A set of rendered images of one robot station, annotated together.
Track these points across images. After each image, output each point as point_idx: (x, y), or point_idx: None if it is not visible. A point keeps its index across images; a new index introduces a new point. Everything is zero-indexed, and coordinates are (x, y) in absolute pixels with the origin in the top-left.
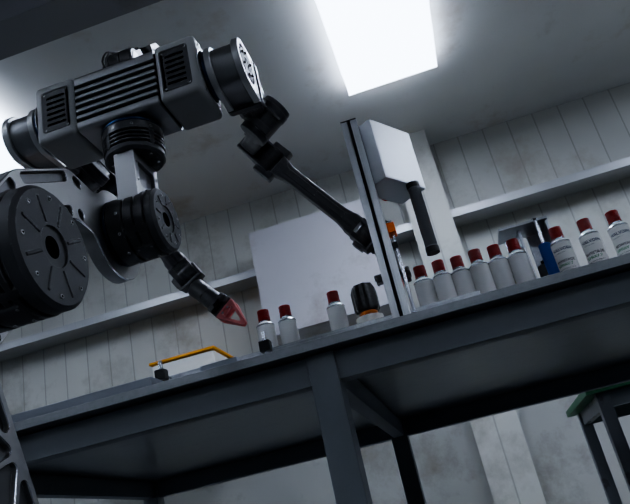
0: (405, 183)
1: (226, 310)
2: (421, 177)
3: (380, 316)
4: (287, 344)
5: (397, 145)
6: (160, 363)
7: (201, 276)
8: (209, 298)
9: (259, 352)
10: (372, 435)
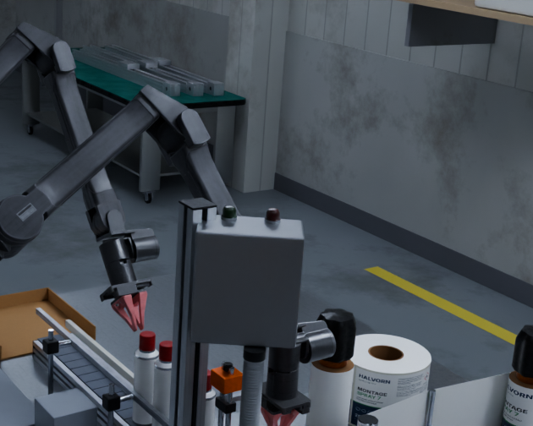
0: (241, 345)
1: (121, 304)
2: (293, 329)
3: (333, 379)
4: (143, 404)
5: (254, 274)
6: (49, 334)
7: (118, 234)
8: (109, 278)
9: (124, 388)
10: None
